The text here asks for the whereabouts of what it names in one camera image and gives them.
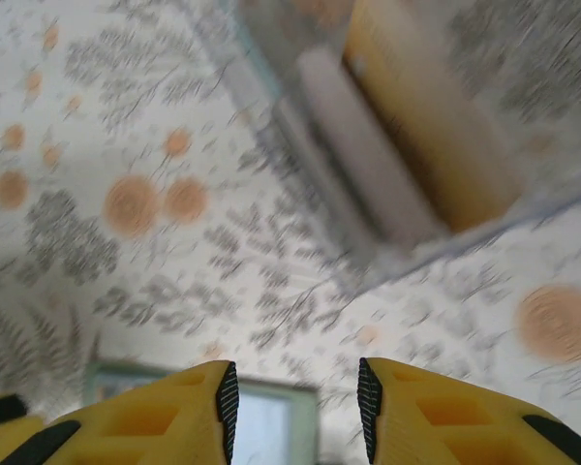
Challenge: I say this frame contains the clear acrylic card holder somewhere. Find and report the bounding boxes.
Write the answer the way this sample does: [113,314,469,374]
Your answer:
[235,0,581,295]

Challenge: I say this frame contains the teal card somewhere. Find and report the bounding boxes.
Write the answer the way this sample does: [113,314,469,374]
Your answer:
[239,18,285,104]

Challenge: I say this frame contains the floral patterned table cover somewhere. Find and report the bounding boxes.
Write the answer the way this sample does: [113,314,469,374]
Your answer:
[0,0,581,465]

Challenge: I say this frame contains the light blue card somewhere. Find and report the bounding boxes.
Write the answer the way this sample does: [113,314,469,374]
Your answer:
[235,381,292,465]

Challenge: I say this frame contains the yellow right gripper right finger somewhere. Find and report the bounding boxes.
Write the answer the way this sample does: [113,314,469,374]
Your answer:
[357,356,581,465]

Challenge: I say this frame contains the pale white card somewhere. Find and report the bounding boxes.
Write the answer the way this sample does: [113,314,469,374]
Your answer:
[296,45,450,245]

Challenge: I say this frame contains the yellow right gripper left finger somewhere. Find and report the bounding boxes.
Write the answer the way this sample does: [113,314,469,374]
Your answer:
[0,359,241,465]

